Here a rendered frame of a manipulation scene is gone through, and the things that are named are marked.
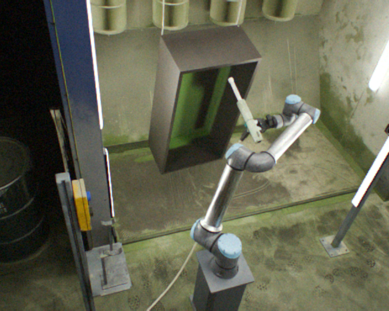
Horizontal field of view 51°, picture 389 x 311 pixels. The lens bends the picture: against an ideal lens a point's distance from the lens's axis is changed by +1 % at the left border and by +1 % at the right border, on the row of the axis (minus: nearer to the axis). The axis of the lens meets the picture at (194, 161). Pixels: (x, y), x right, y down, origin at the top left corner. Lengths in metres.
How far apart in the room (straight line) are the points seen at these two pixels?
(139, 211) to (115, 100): 1.16
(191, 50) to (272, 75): 2.12
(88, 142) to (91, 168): 0.21
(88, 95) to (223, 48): 1.03
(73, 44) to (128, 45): 2.18
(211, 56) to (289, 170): 2.00
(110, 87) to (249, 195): 1.74
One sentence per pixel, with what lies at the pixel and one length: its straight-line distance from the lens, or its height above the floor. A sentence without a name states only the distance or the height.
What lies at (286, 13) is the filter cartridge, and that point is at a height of 1.33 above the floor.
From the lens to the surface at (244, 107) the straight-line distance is 2.62.
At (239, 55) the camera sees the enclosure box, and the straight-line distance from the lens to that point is 2.76.
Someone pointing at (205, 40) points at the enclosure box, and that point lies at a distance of 2.81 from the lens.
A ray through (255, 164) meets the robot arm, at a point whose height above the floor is 1.43.
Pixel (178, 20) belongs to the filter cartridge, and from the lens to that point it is 3.83.
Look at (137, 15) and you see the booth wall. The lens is 4.13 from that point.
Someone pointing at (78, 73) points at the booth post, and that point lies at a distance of 2.11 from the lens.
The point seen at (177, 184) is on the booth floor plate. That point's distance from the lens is 3.96.
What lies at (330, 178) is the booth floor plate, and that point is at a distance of 4.42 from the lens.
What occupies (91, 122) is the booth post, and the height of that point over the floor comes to 1.54.
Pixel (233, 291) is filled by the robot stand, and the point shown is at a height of 0.54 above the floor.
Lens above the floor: 2.99
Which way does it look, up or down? 45 degrees down
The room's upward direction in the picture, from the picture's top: 7 degrees clockwise
